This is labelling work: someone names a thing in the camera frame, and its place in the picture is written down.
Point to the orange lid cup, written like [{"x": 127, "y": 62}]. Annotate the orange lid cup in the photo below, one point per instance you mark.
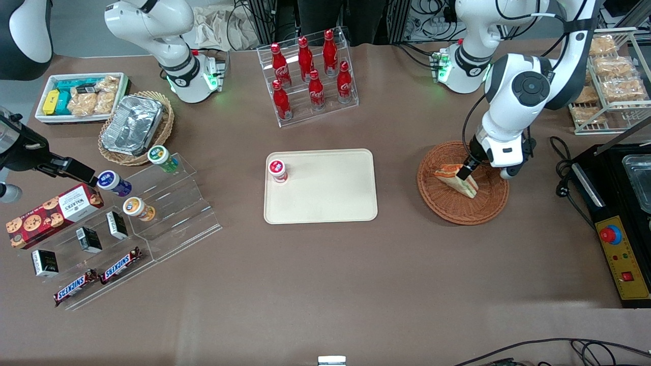
[{"x": 137, "y": 208}]

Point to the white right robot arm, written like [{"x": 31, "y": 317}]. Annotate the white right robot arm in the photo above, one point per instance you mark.
[{"x": 152, "y": 25}]

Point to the steel pan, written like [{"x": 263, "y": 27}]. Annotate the steel pan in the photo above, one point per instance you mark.
[{"x": 641, "y": 178}]

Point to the triangular sandwich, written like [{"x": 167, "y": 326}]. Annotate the triangular sandwich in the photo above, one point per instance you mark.
[{"x": 447, "y": 173}]

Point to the bagged pastry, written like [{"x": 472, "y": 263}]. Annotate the bagged pastry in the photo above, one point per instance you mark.
[
  {"x": 624, "y": 90},
  {"x": 613, "y": 67},
  {"x": 602, "y": 44},
  {"x": 587, "y": 95},
  {"x": 590, "y": 115}
]

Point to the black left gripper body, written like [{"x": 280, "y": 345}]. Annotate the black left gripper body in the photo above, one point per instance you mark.
[{"x": 476, "y": 148}]

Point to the crumpled beige paper bag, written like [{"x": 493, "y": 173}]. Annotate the crumpled beige paper bag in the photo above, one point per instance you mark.
[{"x": 213, "y": 28}]

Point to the small white block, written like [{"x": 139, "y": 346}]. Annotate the small white block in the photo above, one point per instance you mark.
[{"x": 331, "y": 361}]

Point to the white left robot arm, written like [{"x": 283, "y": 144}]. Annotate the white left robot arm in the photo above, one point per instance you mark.
[{"x": 524, "y": 86}]

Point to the yellow small box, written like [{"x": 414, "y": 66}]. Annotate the yellow small box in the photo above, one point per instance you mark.
[{"x": 51, "y": 102}]

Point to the small black box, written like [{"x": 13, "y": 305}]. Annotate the small black box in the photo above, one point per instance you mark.
[
  {"x": 116, "y": 225},
  {"x": 89, "y": 240},
  {"x": 45, "y": 263}
]

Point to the clear bag of snacks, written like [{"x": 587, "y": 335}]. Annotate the clear bag of snacks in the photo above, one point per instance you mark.
[
  {"x": 81, "y": 105},
  {"x": 108, "y": 85},
  {"x": 105, "y": 102}
]

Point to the teal short box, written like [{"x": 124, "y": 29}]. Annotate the teal short box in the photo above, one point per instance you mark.
[{"x": 63, "y": 104}]

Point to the round brown wicker basket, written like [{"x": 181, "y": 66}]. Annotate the round brown wicker basket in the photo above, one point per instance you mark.
[{"x": 488, "y": 206}]

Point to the grey metal bar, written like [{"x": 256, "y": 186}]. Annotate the grey metal bar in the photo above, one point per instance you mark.
[{"x": 623, "y": 138}]

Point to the silver foil container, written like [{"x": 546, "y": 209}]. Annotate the silver foil container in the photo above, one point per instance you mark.
[{"x": 132, "y": 124}]

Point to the black appliance with yellow panel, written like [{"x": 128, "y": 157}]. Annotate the black appliance with yellow panel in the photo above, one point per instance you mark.
[{"x": 623, "y": 254}]

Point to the oval light wicker basket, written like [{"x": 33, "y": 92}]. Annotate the oval light wicker basket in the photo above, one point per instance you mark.
[{"x": 168, "y": 127}]

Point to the clear acrylic bottle rack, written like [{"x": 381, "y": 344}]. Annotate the clear acrylic bottle rack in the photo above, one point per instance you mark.
[{"x": 305, "y": 119}]

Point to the clear acrylic stepped stand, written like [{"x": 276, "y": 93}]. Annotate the clear acrylic stepped stand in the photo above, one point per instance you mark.
[
  {"x": 66, "y": 244},
  {"x": 183, "y": 208}
]

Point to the red cola bottle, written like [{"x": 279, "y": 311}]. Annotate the red cola bottle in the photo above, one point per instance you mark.
[
  {"x": 344, "y": 84},
  {"x": 280, "y": 66},
  {"x": 281, "y": 101},
  {"x": 330, "y": 53},
  {"x": 316, "y": 91},
  {"x": 305, "y": 58}
]

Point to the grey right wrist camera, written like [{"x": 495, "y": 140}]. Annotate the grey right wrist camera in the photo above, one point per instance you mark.
[{"x": 9, "y": 193}]

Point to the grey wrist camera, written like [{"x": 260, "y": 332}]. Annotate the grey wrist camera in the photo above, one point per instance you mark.
[
  {"x": 510, "y": 172},
  {"x": 9, "y": 193}
]

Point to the teal long box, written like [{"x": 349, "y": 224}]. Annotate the teal long box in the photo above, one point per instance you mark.
[{"x": 76, "y": 84}]

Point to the red Walkers cookie box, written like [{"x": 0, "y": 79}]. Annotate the red Walkers cookie box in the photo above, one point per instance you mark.
[{"x": 51, "y": 213}]

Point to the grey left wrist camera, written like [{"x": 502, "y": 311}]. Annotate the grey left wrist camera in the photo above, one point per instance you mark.
[{"x": 510, "y": 172}]

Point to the green lid cup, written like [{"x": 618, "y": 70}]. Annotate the green lid cup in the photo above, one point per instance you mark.
[{"x": 161, "y": 156}]

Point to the purple lid cup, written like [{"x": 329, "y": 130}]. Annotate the purple lid cup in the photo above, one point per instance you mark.
[{"x": 113, "y": 182}]

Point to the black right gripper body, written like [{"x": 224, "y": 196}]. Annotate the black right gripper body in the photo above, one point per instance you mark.
[{"x": 23, "y": 151}]

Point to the white rectangular bin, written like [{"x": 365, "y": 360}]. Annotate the white rectangular bin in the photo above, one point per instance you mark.
[{"x": 43, "y": 118}]

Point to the Snickers bar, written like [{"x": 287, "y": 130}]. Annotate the Snickers bar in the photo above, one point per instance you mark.
[
  {"x": 75, "y": 288},
  {"x": 121, "y": 265}
]

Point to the red lid cup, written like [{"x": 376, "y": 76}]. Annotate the red lid cup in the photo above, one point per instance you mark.
[{"x": 277, "y": 169}]

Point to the beige plastic tray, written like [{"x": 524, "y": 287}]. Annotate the beige plastic tray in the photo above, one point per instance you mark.
[{"x": 325, "y": 193}]

